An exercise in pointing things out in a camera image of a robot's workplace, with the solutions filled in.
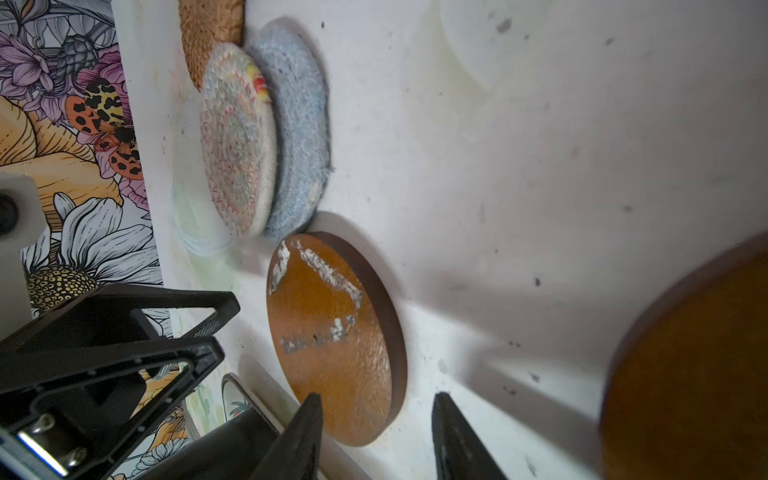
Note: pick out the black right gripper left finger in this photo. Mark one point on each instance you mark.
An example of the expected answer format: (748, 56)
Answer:
(295, 454)

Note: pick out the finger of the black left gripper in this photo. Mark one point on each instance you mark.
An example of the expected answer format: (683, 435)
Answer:
(78, 413)

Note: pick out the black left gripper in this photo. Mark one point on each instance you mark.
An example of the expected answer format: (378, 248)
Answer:
(104, 328)

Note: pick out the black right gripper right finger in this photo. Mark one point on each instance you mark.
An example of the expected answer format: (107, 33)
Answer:
(459, 452)

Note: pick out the scratched dark brown wooden coaster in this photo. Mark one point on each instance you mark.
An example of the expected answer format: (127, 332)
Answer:
(337, 334)

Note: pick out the plain brown wooden coaster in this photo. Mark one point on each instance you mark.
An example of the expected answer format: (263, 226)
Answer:
(686, 396)

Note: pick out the round woven rattan coaster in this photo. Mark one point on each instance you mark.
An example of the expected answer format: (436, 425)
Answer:
(204, 24)

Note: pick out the grey-blue braided rope coaster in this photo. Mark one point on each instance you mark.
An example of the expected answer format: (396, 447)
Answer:
(299, 96)

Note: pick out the black mug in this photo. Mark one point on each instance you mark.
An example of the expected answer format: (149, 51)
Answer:
(231, 451)

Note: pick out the white strawberry print tray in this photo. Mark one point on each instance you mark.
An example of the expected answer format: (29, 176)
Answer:
(238, 399)

